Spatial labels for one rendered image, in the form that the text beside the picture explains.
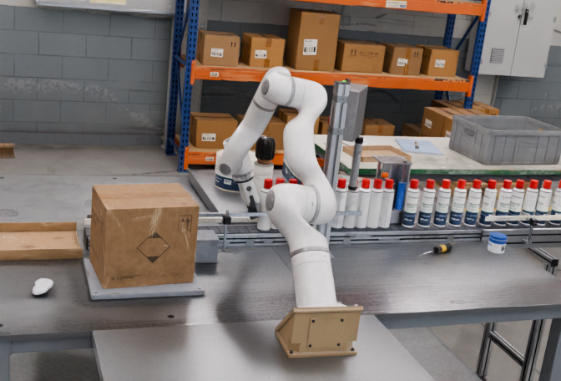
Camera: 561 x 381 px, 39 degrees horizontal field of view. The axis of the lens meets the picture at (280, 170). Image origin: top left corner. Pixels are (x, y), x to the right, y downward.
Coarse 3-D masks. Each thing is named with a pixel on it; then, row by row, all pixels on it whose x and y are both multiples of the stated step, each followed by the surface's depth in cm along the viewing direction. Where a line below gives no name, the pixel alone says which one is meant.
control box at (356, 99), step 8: (352, 88) 290; (360, 88) 292; (352, 96) 285; (360, 96) 286; (352, 104) 286; (360, 104) 290; (352, 112) 287; (360, 112) 293; (352, 120) 287; (360, 120) 296; (328, 128) 291; (344, 128) 289; (352, 128) 288; (360, 128) 299; (344, 136) 290; (352, 136) 289
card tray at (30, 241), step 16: (0, 224) 288; (16, 224) 290; (32, 224) 292; (48, 224) 294; (64, 224) 296; (0, 240) 282; (16, 240) 284; (32, 240) 285; (48, 240) 287; (64, 240) 288; (0, 256) 266; (16, 256) 268; (32, 256) 269; (48, 256) 271; (64, 256) 273; (80, 256) 275
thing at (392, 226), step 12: (84, 228) 289; (204, 228) 302; (216, 228) 304; (228, 228) 305; (240, 228) 306; (252, 228) 308; (396, 228) 326; (408, 228) 328; (420, 228) 329; (432, 228) 331; (444, 228) 332; (456, 228) 334; (468, 228) 336; (480, 228) 338
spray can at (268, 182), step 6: (270, 180) 302; (264, 186) 303; (270, 186) 302; (264, 192) 302; (264, 198) 302; (264, 204) 303; (264, 210) 304; (264, 216) 304; (258, 222) 306; (264, 222) 305; (258, 228) 307; (264, 228) 306
